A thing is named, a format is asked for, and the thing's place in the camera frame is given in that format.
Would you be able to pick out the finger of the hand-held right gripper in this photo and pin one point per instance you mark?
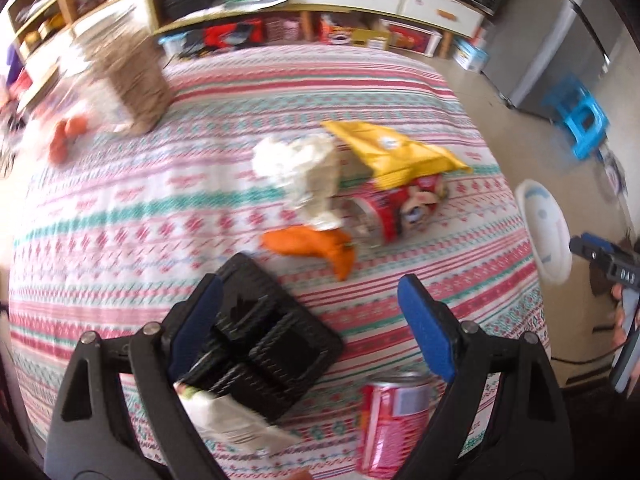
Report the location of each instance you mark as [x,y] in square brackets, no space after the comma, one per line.
[580,247]
[600,241]

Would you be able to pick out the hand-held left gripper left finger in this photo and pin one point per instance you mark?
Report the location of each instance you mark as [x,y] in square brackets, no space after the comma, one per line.
[200,320]

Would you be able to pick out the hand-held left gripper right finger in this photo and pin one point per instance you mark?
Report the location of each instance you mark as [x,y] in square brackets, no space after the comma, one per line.
[425,320]

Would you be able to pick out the bin with white bag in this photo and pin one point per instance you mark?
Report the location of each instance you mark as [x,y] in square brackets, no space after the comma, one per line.
[545,230]

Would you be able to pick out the black plastic food tray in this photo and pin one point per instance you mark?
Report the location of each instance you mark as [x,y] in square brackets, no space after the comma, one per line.
[280,330]

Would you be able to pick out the white wrapper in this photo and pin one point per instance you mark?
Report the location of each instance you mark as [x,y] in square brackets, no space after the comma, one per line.
[225,420]

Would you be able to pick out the red can with barcode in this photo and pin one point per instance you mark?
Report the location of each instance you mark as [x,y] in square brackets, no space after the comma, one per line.
[390,425]

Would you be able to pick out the red can with cartoon print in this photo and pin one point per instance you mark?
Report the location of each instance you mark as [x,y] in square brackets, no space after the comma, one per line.
[390,210]

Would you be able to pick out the orange peel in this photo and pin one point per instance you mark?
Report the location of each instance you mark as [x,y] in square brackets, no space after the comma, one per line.
[310,245]

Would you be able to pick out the yellow snack bag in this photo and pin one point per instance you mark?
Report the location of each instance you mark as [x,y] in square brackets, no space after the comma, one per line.
[395,152]

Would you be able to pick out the white paper towel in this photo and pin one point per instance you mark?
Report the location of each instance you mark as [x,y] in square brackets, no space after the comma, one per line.
[300,170]

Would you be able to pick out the person's right hand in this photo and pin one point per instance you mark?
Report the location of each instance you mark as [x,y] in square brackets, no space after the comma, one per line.
[620,317]

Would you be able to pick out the small printed box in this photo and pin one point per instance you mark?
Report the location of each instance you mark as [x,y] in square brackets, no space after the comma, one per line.
[614,172]

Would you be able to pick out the cyan plastic stool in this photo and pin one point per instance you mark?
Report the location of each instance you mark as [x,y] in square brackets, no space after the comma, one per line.
[585,127]

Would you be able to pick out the patterned tablecloth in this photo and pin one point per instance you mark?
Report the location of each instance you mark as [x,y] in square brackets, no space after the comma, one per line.
[125,220]

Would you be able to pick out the grey refrigerator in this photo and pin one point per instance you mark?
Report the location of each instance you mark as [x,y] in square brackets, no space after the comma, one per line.
[550,50]

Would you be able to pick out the blue and white box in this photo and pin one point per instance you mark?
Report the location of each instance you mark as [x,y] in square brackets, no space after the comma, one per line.
[470,55]

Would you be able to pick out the red tomato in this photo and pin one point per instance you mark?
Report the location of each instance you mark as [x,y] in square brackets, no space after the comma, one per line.
[76,126]
[59,147]

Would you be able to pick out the clear plastic jar of nuts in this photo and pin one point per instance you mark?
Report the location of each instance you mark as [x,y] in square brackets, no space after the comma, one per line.
[135,80]

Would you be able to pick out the red bag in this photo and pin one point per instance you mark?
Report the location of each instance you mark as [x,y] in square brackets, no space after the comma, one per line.
[232,35]

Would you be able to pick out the purple cloth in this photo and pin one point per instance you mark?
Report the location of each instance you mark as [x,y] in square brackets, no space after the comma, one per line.
[14,62]

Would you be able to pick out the red box with white frame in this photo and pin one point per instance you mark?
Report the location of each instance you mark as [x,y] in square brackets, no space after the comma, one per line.
[412,37]

